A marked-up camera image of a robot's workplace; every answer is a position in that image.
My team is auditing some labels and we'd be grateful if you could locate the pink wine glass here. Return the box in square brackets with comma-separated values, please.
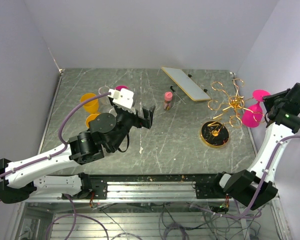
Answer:
[241, 89, 271, 128]
[115, 85, 129, 91]

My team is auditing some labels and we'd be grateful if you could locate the aluminium rail frame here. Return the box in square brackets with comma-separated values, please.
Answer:
[25, 174, 226, 202]

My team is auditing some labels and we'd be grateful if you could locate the yellow framed tilted mirror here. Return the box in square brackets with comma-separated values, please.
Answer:
[161, 66, 211, 102]

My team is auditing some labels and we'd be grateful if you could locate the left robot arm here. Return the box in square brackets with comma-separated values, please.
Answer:
[0, 106, 156, 204]

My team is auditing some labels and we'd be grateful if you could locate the floor cable bundle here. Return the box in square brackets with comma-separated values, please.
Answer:
[47, 199, 266, 240]

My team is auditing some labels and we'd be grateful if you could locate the small pink capped bottle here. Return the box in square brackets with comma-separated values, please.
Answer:
[163, 91, 173, 111]

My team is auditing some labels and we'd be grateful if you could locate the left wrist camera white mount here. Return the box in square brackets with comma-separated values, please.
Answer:
[108, 88, 136, 114]

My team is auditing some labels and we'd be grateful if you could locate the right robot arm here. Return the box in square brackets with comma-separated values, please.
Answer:
[194, 83, 300, 210]

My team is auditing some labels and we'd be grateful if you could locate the gold wine glass rack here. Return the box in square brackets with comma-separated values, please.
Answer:
[199, 78, 257, 148]

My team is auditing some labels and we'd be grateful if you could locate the orange wine glass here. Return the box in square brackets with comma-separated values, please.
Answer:
[85, 113, 100, 128]
[80, 93, 99, 114]

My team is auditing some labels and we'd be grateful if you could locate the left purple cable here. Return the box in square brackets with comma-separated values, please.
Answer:
[0, 92, 113, 207]

